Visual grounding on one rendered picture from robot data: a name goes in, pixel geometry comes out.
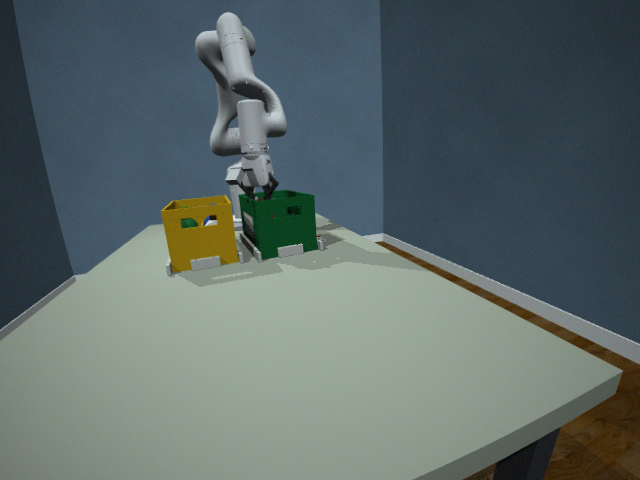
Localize green divided crate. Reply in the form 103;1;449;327
239;190;317;260

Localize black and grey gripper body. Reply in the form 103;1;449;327
241;153;274;187

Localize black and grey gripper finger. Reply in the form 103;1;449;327
239;182;255;200
262;173;279;200

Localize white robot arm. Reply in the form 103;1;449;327
195;12;287;223

